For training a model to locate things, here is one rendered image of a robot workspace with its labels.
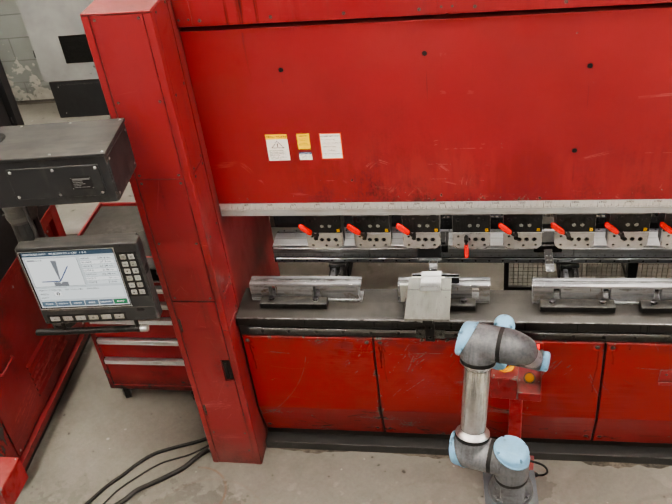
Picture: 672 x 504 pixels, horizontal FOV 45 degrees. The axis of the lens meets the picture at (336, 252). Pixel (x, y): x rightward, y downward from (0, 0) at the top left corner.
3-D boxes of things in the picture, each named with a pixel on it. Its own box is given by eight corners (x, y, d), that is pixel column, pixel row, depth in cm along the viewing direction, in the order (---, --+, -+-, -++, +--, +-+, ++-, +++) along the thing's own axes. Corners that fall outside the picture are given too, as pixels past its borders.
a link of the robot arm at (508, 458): (525, 491, 272) (526, 464, 264) (485, 481, 277) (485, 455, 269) (532, 463, 281) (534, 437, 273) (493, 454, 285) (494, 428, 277)
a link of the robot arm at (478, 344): (488, 481, 274) (500, 336, 253) (445, 470, 279) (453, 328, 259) (496, 461, 284) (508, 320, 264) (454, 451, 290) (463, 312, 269)
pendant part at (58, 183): (39, 348, 322) (-43, 162, 272) (59, 307, 341) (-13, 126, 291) (164, 343, 316) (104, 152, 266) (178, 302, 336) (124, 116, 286)
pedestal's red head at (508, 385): (490, 397, 335) (490, 366, 324) (493, 370, 347) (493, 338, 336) (540, 402, 330) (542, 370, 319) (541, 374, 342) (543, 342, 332)
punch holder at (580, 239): (554, 248, 326) (556, 214, 316) (552, 236, 333) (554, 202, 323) (593, 248, 323) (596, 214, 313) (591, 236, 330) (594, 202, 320)
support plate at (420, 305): (404, 320, 329) (404, 318, 328) (409, 279, 349) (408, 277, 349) (449, 321, 326) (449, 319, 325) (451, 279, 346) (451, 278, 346)
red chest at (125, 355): (115, 406, 446) (59, 260, 387) (145, 342, 486) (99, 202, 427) (203, 409, 437) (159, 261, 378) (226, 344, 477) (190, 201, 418)
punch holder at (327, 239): (308, 248, 344) (303, 216, 334) (311, 237, 350) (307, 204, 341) (343, 248, 341) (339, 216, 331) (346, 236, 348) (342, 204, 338)
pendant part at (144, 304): (45, 325, 311) (13, 249, 290) (55, 304, 320) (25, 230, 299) (159, 320, 306) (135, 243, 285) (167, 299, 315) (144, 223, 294)
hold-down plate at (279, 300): (260, 308, 363) (259, 303, 361) (262, 300, 367) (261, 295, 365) (326, 309, 357) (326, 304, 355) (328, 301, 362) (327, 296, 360)
